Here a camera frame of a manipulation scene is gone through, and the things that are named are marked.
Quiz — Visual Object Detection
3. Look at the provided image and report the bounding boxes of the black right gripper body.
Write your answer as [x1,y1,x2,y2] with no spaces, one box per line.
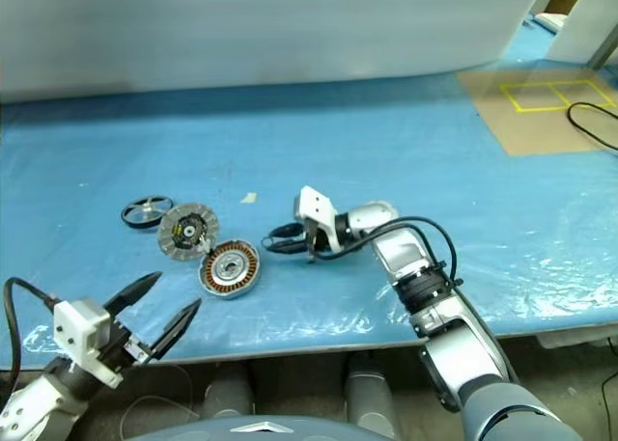
[294,220,335,264]

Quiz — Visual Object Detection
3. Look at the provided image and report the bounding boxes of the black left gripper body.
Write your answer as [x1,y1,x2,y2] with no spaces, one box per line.
[98,315,155,380]

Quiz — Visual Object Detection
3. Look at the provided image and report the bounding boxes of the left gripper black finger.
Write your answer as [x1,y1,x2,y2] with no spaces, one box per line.
[102,270,164,323]
[147,297,203,366]

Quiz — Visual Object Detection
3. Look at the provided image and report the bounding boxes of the grey motor lid circuit board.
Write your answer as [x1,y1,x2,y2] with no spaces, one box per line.
[156,202,221,263]

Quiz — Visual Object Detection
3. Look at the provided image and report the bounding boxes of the spoked silver rotor black rim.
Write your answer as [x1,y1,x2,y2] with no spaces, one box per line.
[120,195,175,230]

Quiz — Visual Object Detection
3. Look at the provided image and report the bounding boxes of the silver motor housing copper windings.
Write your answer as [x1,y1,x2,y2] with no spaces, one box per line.
[195,240,262,301]

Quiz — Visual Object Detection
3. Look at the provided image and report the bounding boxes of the grey rounded cylinder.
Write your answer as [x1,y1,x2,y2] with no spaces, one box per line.
[205,363,255,418]
[345,353,403,441]

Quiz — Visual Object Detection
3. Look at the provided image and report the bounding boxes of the grey robot torso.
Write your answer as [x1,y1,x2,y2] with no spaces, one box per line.
[120,414,402,441]

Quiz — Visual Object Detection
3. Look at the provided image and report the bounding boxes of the blue plastic table cover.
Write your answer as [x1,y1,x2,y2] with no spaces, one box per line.
[0,11,618,368]

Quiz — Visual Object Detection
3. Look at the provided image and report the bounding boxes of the white foam backdrop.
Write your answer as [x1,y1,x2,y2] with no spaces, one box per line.
[0,0,547,104]

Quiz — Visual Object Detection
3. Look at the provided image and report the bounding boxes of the brown cardboard sheet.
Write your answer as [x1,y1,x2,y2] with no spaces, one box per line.
[456,67,618,157]

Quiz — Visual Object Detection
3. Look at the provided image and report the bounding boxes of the white box under table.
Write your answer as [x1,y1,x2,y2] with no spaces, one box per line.
[535,334,618,350]

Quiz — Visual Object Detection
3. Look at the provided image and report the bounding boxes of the white upright panel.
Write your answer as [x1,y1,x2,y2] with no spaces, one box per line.
[548,0,618,70]

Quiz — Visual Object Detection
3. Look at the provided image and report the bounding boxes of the grey metal pole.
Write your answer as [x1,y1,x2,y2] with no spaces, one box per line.
[589,20,618,70]

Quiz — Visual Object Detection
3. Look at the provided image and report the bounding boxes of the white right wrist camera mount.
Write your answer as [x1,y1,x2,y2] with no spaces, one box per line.
[292,185,342,257]

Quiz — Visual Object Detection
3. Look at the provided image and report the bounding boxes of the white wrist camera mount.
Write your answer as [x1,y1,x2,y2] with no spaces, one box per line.
[292,185,342,257]
[51,297,126,390]

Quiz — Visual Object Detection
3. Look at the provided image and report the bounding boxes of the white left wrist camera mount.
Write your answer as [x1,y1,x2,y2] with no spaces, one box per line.
[51,297,126,390]

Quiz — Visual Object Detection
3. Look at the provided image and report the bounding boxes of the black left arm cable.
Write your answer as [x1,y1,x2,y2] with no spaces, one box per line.
[2,276,62,399]

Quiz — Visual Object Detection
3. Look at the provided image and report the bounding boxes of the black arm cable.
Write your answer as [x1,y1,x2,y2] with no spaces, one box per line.
[308,216,463,292]
[2,276,62,399]

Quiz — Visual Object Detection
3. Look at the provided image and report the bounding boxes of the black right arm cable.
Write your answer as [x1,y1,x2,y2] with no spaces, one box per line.
[308,216,463,292]

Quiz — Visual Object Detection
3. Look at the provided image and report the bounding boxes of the black cable on cardboard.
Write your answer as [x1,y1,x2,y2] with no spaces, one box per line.
[567,101,618,152]

